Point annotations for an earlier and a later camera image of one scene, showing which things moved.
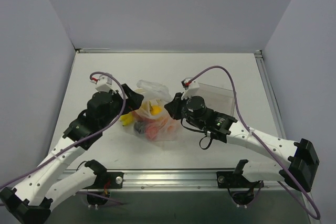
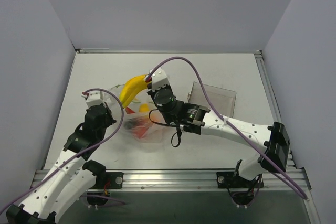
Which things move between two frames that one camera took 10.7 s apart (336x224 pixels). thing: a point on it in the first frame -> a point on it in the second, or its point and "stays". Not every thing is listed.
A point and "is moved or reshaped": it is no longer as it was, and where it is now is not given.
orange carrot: (164, 124) -> (156, 116)
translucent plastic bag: (151, 121) is moved or reshaped
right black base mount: (228, 180) stays
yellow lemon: (156, 110) -> (144, 108)
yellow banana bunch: (127, 119) -> (131, 88)
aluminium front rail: (174, 181) stays
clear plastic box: (217, 99) stays
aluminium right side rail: (271, 100) stays
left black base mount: (107, 180) stays
